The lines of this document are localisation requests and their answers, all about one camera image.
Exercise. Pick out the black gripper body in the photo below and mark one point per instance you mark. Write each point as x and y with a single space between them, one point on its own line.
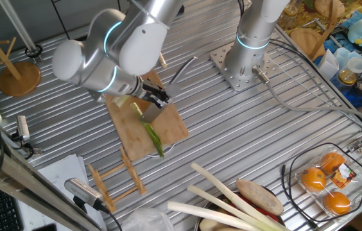
151 91

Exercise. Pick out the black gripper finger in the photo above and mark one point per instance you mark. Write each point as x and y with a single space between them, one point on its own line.
159 102
163 93

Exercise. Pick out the steel cleaver knife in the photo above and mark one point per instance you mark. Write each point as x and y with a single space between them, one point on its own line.
150 115

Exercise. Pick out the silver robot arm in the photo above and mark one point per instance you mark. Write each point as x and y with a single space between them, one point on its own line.
251 29

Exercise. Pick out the pale green scallion piece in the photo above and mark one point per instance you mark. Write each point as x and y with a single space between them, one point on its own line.
124 102

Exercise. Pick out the wooden cutting board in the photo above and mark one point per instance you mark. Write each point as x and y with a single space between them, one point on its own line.
174 128

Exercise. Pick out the white scallion root end piece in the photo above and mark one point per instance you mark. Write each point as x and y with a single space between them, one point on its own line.
162 61

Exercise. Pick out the long scallion with green top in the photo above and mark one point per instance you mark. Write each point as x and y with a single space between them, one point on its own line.
153 138

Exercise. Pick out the wooden knife rack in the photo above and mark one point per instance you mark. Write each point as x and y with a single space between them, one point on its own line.
133 173

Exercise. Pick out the white paper sheets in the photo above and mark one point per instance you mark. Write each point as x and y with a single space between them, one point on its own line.
62 167

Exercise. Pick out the black stand with thin rod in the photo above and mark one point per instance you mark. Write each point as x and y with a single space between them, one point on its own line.
59 16

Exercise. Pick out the clear plastic bag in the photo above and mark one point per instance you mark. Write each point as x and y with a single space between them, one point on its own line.
145 221

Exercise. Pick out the metal bowl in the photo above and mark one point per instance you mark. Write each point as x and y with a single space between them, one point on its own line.
197 224

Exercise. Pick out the wooden mug tree stand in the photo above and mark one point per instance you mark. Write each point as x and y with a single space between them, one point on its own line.
306 41
19 78

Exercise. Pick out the pale potato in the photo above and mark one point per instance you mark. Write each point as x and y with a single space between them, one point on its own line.
211 226

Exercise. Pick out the brown sweet potato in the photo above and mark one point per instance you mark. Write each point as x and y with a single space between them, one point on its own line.
259 197

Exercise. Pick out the red vegetable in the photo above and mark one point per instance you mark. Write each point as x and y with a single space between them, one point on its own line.
254 208

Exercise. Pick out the clear glass bottle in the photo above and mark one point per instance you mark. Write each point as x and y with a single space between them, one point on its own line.
288 13

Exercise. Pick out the white paper box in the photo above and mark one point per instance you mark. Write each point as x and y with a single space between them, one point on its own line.
327 65

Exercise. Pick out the orange fruit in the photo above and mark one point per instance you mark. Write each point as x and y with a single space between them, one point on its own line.
336 202
313 179
332 162

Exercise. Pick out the round woven wooden item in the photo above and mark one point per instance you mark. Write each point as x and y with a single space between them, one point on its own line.
327 6

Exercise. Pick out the glass flask with yellow liquid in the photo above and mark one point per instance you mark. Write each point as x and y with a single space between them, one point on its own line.
349 75

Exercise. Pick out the blue cloth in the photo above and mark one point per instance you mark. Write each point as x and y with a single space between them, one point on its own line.
357 96

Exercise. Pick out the orange label sticker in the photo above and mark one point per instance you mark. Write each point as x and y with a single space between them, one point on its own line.
343 176

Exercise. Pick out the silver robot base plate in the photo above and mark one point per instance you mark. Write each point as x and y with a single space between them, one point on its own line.
222 61

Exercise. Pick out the small silver camera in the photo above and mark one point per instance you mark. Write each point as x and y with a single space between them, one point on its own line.
23 126

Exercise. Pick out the metal camera mount clamp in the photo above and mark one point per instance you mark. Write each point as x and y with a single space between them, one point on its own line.
28 149

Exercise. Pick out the aluminium frame beam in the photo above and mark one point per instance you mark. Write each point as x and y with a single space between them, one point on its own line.
23 179

